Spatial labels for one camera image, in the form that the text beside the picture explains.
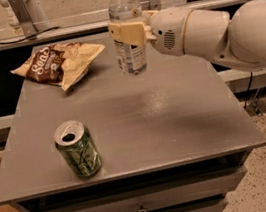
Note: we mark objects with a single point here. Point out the grey metal rail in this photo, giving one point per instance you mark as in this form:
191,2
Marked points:
56,34

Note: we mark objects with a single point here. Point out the left metal bracket post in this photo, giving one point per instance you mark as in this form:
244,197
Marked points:
20,10

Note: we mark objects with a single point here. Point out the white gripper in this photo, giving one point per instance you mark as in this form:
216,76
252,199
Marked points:
168,31

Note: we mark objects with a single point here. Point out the grey drawer cabinet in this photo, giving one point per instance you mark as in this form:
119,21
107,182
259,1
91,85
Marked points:
178,119

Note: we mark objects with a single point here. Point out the upper grey drawer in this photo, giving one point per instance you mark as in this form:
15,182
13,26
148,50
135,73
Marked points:
164,195

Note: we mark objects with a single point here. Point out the white pipe behind glass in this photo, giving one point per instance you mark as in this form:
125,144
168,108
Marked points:
36,11

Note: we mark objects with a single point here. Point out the brown yellow chip bag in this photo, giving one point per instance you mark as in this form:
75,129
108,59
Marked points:
60,64

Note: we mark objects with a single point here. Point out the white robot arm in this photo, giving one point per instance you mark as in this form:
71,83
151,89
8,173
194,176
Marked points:
236,41

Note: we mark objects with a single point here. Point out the clear plastic water bottle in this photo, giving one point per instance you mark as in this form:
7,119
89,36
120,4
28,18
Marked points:
131,59

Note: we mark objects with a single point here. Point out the green soda can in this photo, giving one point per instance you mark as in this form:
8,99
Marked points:
75,144

